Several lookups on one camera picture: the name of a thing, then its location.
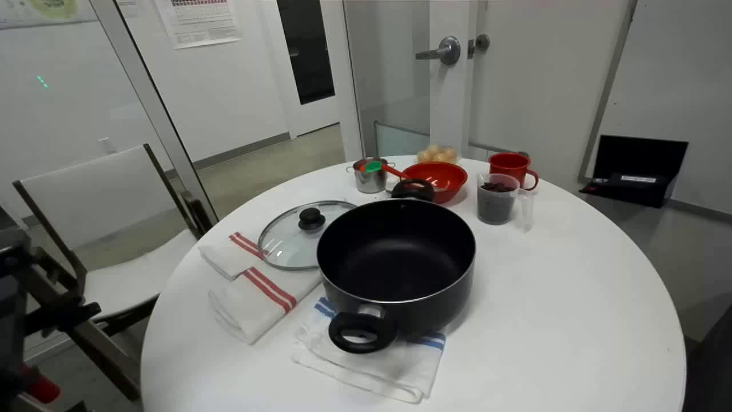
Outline glass lid with black knob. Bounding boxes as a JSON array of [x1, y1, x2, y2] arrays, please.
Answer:
[[259, 199, 353, 270]]

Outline black cooking pot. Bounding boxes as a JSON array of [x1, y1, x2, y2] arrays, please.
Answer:
[[315, 196, 478, 355]]

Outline small steel cup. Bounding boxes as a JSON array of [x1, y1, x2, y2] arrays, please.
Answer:
[[353, 158, 398, 195]]

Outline red bowl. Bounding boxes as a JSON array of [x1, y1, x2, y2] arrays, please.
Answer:
[[402, 162, 467, 204]]

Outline yellow round food items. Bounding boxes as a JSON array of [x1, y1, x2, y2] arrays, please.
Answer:
[[417, 146, 457, 162]]

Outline clear measuring cup dark contents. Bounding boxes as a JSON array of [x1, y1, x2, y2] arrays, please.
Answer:
[[477, 173, 533, 230]]

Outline red striped white towel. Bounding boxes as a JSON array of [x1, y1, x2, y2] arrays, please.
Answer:
[[197, 230, 320, 344]]

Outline red mug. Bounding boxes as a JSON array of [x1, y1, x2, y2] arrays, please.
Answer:
[[490, 150, 539, 190]]

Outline blue striped white towel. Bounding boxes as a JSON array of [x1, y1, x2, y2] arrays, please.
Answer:
[[294, 298, 447, 404]]

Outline white folding chair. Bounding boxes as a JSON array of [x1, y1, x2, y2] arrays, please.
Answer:
[[11, 142, 220, 403]]

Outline open black case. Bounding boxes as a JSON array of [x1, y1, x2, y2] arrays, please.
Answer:
[[583, 135, 689, 209]]

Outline black equipment stand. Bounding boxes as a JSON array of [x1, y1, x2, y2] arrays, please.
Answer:
[[0, 212, 98, 412]]

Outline silver door handle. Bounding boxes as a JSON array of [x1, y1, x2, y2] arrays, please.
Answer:
[[417, 36, 459, 67]]

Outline paper poster on wall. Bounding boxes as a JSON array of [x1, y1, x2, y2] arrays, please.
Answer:
[[154, 0, 241, 48]]

